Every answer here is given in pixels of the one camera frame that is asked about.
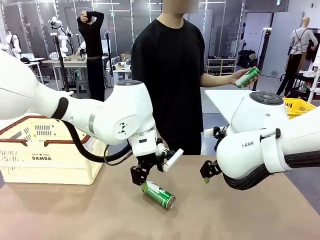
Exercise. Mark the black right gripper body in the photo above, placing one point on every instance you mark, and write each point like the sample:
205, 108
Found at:
217, 168

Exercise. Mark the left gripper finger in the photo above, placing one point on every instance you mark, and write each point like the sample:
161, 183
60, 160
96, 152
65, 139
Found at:
160, 167
138, 175

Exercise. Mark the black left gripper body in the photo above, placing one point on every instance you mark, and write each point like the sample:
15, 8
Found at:
148, 161

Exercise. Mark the green drink can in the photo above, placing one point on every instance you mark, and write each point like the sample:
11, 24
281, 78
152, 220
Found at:
157, 196
247, 77

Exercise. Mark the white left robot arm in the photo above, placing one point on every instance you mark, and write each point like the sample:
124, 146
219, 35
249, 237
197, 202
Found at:
125, 107

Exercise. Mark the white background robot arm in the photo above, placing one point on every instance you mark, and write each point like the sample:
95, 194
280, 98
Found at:
60, 32
12, 43

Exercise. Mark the person's left forearm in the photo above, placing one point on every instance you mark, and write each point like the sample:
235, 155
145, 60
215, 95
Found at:
217, 80

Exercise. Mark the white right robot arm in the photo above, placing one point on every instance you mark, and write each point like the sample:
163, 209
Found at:
240, 155

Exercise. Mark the cream plastic shopping basket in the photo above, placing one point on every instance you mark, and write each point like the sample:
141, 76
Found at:
50, 170

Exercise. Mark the large yellow plastic basket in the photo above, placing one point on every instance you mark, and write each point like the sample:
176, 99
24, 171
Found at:
297, 106

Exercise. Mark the white table beside basket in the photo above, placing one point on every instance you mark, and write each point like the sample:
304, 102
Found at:
68, 93

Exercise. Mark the person's left hand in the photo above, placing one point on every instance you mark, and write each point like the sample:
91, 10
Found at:
237, 76

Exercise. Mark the person in black t-shirt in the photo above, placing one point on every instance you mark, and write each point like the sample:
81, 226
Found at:
170, 75

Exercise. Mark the grey plastic stool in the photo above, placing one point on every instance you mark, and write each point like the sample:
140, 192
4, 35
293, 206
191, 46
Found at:
82, 88

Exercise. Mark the white shoe rack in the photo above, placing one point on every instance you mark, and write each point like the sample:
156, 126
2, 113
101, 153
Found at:
221, 67

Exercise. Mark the black bags pile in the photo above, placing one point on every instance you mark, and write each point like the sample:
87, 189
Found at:
246, 60

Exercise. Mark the black tripod with white light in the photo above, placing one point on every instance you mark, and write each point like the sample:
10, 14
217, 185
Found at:
262, 55

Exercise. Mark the background white desk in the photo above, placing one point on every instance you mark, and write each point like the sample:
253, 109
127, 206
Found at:
72, 62

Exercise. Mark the background person in black clothes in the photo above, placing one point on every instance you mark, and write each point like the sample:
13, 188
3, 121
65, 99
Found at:
93, 37

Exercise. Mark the mannequin with grey apron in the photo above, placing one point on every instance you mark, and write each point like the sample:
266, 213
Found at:
297, 42

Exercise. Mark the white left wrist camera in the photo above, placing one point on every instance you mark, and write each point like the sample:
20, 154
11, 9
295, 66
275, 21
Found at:
173, 160

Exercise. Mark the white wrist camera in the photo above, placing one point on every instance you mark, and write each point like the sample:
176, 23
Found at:
208, 132
173, 160

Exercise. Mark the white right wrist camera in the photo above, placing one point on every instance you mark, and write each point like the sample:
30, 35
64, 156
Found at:
208, 132

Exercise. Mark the white frame utility cart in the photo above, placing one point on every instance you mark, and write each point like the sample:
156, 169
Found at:
313, 85

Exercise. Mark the black camera stand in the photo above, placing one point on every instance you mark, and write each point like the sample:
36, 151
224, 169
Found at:
61, 65

